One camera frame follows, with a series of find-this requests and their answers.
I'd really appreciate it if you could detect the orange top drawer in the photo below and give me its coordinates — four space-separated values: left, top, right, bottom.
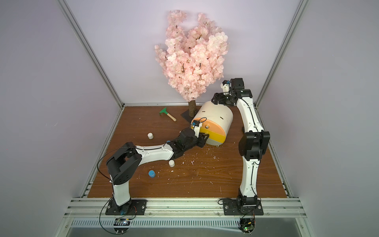
200 123 227 136

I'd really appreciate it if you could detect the cream cylindrical drawer cabinet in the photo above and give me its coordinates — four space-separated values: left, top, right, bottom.
192 101 233 138

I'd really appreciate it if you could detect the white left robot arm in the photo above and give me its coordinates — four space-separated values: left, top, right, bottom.
106 128 209 207

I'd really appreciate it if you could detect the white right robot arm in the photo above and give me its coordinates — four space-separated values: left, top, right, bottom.
211 89 270 212

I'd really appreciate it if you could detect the green toy hammer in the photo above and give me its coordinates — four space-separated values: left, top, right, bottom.
159 107 177 122

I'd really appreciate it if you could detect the pink cherry blossom tree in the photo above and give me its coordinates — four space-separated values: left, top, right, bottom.
155 10 229 118

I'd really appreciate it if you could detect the right circuit board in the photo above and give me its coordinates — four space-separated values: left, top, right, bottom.
238 218 256 234

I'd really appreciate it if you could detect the circuit board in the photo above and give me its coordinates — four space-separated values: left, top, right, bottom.
238 218 256 234
113 218 131 235

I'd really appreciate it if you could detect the left circuit board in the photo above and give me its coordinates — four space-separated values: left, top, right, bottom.
113 218 131 235

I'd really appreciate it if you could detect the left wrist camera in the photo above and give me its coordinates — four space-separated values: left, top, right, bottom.
191 117 207 138

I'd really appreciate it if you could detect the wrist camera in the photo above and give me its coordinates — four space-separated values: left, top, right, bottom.
221 78 245 93
191 117 207 138

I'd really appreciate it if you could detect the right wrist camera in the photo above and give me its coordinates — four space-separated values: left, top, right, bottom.
221 78 245 93

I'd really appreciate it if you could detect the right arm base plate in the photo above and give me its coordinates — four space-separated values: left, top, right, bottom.
218 198 264 216

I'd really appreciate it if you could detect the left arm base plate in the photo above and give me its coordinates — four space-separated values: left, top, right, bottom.
105 198 147 216

